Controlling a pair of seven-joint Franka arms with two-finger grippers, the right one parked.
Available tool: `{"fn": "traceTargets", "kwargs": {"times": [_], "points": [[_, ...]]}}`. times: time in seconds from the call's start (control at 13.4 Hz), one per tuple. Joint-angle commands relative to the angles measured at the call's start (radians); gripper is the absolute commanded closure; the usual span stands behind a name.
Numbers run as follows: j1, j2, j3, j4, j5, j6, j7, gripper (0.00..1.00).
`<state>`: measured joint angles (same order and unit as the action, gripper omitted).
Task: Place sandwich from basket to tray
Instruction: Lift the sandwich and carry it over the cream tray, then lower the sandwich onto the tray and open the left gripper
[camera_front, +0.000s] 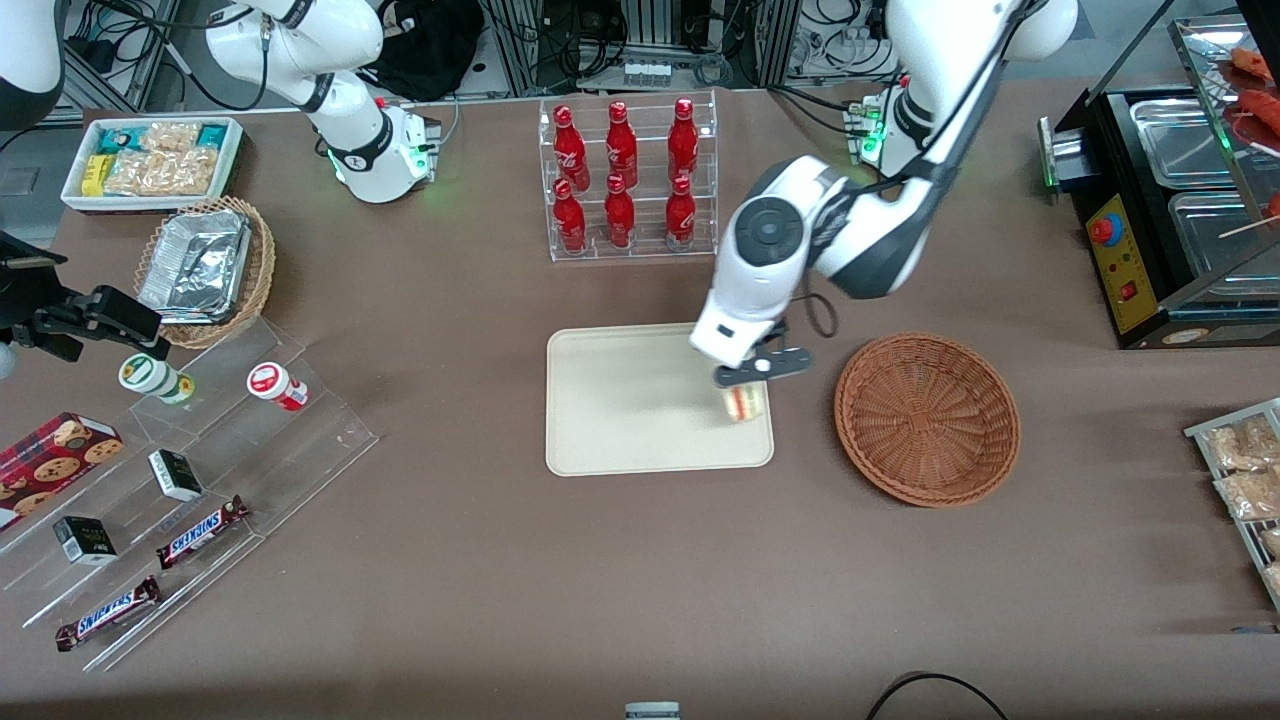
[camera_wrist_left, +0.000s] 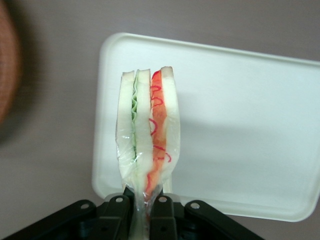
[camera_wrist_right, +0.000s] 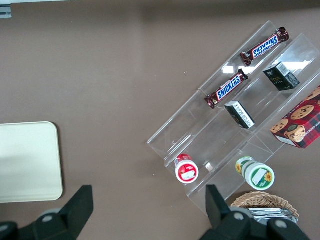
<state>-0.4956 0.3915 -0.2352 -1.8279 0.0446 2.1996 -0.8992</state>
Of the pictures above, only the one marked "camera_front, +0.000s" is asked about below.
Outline round brown wicker basket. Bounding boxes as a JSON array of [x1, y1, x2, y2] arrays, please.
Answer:
[[834, 332, 1022, 508]]

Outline red cola bottle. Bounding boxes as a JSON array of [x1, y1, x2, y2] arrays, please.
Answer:
[[604, 101, 640, 190], [667, 98, 700, 184], [552, 178, 589, 255], [664, 175, 698, 252], [553, 105, 592, 192], [603, 174, 637, 250]]

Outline black looped cable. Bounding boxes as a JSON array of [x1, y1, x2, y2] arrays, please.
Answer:
[[864, 671, 1011, 720]]

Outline small black carton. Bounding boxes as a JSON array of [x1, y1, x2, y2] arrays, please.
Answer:
[[53, 516, 119, 567], [148, 449, 205, 503]]

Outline light oval wicker basket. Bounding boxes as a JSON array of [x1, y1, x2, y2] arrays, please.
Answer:
[[134, 196, 277, 350]]

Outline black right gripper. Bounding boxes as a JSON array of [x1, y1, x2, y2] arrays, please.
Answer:
[[0, 230, 164, 364]]

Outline stacked aluminium foil trays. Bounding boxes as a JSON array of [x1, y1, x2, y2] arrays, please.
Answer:
[[137, 208, 252, 325]]

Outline cream plastic tray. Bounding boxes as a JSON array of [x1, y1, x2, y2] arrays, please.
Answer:
[[545, 320, 776, 478]]

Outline black fabric bag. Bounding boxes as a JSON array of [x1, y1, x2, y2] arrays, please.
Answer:
[[362, 0, 487, 102]]

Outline black hot food warmer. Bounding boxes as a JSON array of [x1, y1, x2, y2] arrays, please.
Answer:
[[1038, 15, 1280, 351]]

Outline steel food pan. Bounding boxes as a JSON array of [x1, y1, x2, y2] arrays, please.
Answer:
[[1128, 96, 1241, 193], [1166, 188, 1280, 283]]

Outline triangular sandwich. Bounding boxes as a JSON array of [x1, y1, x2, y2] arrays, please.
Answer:
[[722, 384, 770, 424]]

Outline white rectangular snack bin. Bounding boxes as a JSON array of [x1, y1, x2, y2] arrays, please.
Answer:
[[60, 116, 247, 215]]

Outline clear acrylic bottle rack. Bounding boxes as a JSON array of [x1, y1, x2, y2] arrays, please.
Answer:
[[538, 89, 720, 264]]

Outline brown Snickers bar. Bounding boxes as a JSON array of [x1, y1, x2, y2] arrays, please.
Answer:
[[55, 575, 163, 653], [156, 495, 252, 571]]

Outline red chocolate cookie box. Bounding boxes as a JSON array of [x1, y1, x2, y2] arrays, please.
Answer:
[[0, 411, 125, 532]]

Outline clear rice cracker bag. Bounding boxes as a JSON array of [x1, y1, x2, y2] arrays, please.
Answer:
[[104, 147, 219, 197], [140, 121, 202, 157]]

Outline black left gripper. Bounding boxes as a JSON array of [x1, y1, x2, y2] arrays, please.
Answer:
[[713, 318, 813, 390]]

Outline grey metal wire rack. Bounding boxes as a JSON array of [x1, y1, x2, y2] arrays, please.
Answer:
[[1184, 397, 1280, 612]]

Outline green lidded white cup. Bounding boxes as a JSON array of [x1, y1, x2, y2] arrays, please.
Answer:
[[118, 353, 197, 406]]

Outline clear acrylic stepped shelf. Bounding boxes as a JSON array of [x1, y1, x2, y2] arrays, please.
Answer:
[[0, 318, 380, 674]]

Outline red lidded white cup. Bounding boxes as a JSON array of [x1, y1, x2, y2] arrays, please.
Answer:
[[247, 362, 311, 413]]

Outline red skewered sausages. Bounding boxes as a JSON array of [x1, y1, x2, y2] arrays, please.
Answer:
[[1226, 45, 1280, 153]]

